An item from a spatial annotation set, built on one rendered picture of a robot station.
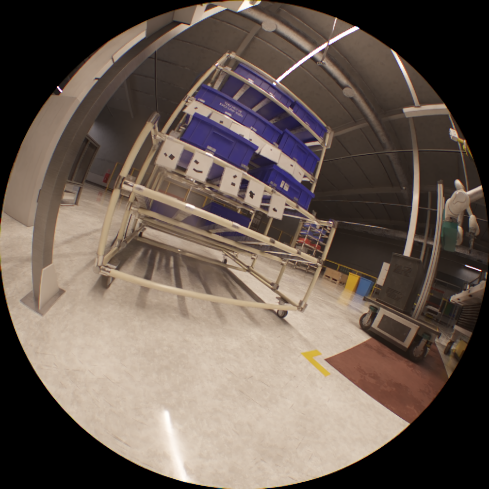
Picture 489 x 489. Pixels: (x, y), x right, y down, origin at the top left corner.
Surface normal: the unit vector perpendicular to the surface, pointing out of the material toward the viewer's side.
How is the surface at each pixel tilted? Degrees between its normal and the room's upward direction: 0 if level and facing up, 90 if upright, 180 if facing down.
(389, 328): 90
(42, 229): 90
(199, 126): 93
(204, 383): 0
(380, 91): 175
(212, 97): 94
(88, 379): 0
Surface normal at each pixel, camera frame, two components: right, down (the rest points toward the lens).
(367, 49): -0.33, 0.94
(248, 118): 0.41, 0.29
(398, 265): -0.88, -0.33
